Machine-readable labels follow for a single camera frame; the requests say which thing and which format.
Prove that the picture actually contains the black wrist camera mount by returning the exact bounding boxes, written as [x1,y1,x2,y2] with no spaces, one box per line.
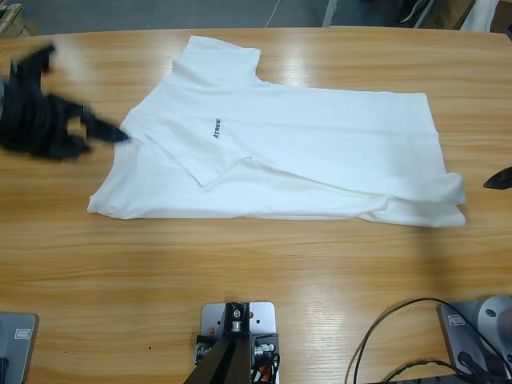
[11,44,57,77]

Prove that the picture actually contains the wooden pallet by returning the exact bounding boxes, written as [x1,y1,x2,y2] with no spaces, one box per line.
[0,0,39,39]

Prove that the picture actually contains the braided dark cable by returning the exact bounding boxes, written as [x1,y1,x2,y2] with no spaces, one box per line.
[390,358,461,381]

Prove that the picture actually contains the brown cardboard box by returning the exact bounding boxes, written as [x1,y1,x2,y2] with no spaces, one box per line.
[423,0,477,30]

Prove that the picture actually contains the long black cable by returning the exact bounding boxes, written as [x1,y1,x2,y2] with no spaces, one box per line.
[346,296,512,384]

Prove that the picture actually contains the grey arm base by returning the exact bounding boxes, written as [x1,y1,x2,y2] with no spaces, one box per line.
[436,294,512,379]
[0,311,40,384]

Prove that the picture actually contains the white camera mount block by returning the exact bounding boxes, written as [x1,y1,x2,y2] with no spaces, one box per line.
[199,302,280,384]

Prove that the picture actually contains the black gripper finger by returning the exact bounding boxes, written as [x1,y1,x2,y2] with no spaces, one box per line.
[82,106,131,145]
[482,166,512,190]

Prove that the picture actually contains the white metal leg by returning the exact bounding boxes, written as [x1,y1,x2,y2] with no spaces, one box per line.
[322,0,341,27]

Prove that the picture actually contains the orange and black wires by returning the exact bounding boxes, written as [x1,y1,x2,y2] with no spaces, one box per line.
[248,351,281,384]

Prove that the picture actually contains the white t-shirt with black logo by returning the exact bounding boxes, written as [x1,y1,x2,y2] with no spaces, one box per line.
[86,34,468,228]

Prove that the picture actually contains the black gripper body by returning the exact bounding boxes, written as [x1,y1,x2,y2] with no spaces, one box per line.
[0,55,93,161]

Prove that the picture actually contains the black shoe with white sole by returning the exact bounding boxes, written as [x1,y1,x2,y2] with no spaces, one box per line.
[398,0,429,23]

